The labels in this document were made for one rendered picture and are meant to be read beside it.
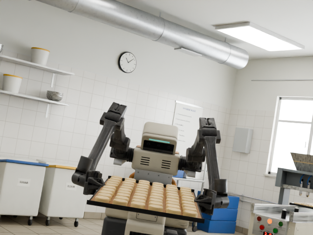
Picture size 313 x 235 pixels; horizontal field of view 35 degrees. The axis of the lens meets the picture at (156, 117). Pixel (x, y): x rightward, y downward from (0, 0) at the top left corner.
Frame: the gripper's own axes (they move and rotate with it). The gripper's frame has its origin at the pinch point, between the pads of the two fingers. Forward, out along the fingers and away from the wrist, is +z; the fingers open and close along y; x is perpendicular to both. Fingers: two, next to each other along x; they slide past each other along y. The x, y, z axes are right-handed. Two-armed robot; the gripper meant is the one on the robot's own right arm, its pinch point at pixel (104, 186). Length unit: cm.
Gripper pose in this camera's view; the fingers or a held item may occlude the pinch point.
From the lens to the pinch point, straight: 203.7
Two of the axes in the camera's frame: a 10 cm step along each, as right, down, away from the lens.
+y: 1.5, -9.9, 0.1
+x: 7.1, 1.1, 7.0
